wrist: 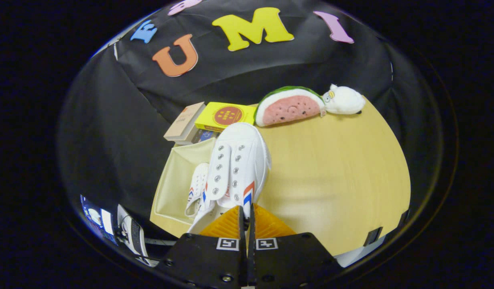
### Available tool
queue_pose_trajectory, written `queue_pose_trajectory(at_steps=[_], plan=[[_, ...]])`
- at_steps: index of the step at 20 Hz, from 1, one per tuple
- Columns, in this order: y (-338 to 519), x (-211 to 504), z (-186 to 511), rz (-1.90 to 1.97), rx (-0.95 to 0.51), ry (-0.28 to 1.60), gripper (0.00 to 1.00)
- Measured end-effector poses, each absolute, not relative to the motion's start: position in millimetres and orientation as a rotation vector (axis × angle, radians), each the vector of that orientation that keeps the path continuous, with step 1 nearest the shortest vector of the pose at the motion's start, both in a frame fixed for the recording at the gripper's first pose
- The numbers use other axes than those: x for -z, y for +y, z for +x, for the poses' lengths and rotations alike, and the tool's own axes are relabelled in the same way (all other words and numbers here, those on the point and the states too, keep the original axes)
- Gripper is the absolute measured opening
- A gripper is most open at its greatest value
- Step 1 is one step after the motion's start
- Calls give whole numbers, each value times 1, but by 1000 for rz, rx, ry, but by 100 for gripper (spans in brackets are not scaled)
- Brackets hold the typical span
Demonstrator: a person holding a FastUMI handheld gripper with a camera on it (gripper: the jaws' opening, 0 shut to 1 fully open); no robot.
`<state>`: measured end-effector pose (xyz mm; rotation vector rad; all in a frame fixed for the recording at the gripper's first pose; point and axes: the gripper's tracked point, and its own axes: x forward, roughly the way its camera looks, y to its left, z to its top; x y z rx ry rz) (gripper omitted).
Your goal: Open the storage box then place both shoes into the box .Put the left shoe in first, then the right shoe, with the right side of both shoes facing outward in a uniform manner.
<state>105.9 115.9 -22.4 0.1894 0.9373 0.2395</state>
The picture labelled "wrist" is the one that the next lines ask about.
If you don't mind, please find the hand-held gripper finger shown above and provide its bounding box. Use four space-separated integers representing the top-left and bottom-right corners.
157 205 247 289
247 203 344 289

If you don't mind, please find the yellow book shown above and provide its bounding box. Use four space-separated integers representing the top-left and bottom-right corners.
195 102 258 133

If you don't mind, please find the white canvas shoe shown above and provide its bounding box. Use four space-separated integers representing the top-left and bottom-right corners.
185 163 210 218
187 122 271 235

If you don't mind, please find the black backdrop cloth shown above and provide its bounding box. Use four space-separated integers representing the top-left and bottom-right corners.
58 0 436 241

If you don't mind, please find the black table clamp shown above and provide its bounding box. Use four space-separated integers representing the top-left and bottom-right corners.
363 227 383 246

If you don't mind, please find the white plush toy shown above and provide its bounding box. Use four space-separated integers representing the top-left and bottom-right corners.
322 84 366 115

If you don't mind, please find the watermelon slice plush toy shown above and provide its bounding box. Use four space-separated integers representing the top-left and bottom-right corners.
255 85 327 127

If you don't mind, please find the blue book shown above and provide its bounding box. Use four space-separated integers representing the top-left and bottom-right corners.
177 128 219 146

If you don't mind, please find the tan book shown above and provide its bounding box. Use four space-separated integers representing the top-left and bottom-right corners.
163 102 206 142

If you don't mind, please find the colourful printed sheet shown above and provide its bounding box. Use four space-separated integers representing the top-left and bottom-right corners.
80 195 116 243

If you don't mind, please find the person's black white sneaker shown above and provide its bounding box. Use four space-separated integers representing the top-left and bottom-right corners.
117 204 153 266

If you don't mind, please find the beige fabric storage box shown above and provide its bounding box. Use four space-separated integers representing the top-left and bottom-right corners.
150 137 231 237

